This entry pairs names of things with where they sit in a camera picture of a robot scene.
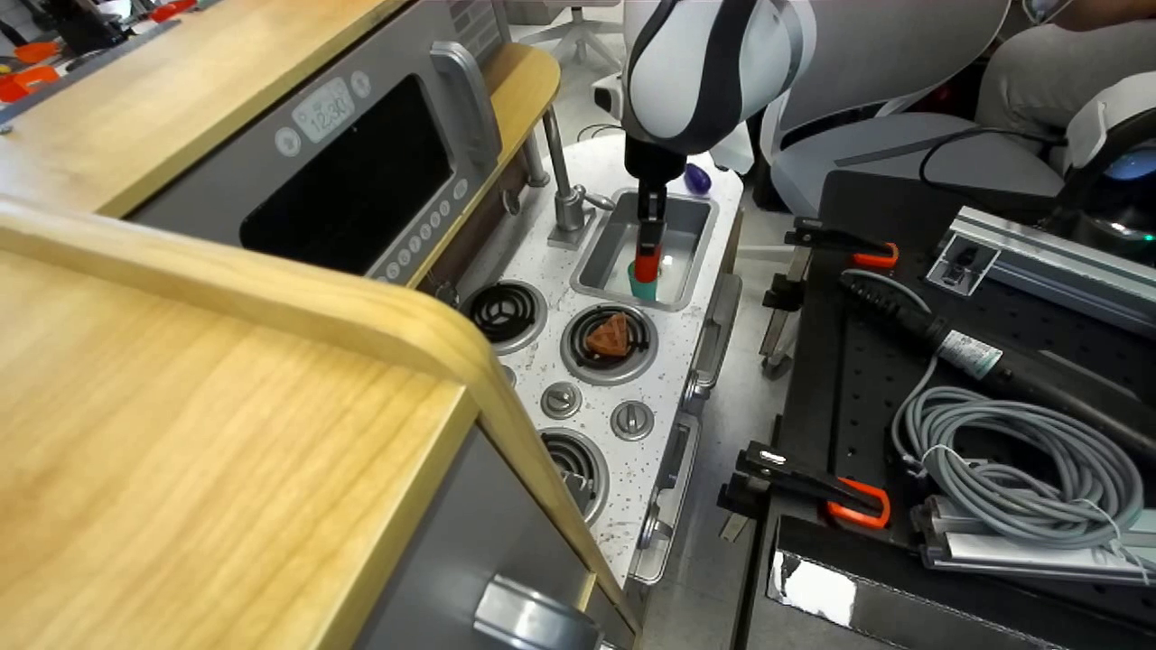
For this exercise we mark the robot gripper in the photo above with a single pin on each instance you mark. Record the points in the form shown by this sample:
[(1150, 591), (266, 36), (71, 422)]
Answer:
[(654, 165)]

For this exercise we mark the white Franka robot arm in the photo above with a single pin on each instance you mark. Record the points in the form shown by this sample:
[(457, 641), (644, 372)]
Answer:
[(746, 58)]

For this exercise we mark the green toy cup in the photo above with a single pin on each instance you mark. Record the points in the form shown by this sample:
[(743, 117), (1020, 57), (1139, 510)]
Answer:
[(649, 295)]

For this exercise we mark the grey toy sink basin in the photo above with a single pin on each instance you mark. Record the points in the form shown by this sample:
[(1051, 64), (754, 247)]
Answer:
[(610, 257)]

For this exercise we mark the grey toy kitchen faucet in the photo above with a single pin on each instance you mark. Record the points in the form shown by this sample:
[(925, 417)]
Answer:
[(563, 182)]

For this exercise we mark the brown toy food piece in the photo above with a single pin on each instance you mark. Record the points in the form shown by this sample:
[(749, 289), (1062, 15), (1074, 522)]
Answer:
[(606, 339)]

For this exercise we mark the black toy stove burner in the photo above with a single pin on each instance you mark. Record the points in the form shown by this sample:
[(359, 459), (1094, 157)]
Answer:
[(576, 465), (576, 363), (507, 312)]

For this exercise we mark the small wooden shelf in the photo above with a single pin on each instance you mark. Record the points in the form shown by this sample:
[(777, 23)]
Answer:
[(530, 83)]

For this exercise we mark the white speckled toy kitchen counter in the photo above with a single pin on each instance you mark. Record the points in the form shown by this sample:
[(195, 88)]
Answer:
[(536, 363)]

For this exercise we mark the black orange bar clamp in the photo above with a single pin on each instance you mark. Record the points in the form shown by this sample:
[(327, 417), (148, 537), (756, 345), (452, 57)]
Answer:
[(797, 473), (842, 239)]

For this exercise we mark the white office chair base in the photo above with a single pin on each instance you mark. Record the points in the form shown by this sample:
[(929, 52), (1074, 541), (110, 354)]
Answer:
[(579, 30)]

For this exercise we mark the grey stove knob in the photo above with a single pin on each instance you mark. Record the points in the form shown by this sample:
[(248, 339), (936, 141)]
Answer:
[(631, 422), (563, 399), (507, 372)]

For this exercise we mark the black perforated breadboard table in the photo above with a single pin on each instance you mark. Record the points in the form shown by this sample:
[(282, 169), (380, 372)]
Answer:
[(842, 384)]

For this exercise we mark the grey toy microwave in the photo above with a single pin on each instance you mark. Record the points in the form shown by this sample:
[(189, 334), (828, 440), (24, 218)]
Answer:
[(349, 182)]

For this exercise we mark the wooden bar counter top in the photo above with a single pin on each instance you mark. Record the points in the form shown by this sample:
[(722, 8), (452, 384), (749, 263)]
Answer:
[(182, 94)]

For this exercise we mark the wooden toy kitchen cabinet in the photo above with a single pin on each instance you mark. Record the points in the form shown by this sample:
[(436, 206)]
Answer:
[(182, 455)]

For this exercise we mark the orange toy item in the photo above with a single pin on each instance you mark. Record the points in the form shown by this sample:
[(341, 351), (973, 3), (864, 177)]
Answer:
[(30, 75)]

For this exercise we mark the small black bracket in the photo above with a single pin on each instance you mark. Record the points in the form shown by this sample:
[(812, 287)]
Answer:
[(782, 325)]

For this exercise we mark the long aluminium profile rail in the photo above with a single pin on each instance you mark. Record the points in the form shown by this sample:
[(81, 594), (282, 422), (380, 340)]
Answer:
[(1060, 266)]

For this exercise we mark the short aluminium profile rail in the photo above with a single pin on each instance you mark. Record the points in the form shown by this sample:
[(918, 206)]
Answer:
[(1024, 549)]

